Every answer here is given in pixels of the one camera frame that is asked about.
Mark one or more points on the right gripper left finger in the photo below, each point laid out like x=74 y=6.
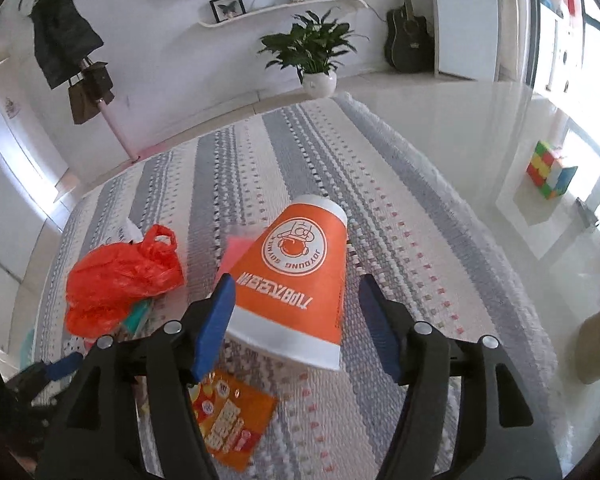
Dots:
x=95 y=435

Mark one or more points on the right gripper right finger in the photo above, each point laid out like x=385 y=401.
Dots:
x=501 y=433

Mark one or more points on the red plastic bag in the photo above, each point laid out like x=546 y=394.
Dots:
x=102 y=287

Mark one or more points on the pink plastic packet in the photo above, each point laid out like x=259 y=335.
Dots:
x=236 y=246

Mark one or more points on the orange paper cup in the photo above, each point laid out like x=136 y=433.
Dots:
x=290 y=285

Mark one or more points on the orange snack wrapper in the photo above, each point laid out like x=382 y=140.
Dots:
x=232 y=417

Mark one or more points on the striped grey white rug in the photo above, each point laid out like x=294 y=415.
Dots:
x=406 y=226

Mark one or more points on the colourful cube toy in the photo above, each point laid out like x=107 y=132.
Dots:
x=550 y=171

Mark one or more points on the pink coat stand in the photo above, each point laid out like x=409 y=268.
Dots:
x=112 y=120

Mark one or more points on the brown hanging handbag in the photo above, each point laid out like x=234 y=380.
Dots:
x=82 y=107

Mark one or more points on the black acoustic guitar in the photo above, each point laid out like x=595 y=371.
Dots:
x=409 y=49

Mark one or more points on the white air conditioner cabinet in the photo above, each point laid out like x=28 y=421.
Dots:
x=466 y=37

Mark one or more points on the potted green plant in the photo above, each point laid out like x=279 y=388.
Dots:
x=313 y=47

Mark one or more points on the framed butterfly picture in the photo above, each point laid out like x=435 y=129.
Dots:
x=225 y=10

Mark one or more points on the white wavy wall shelf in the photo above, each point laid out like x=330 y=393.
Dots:
x=295 y=6

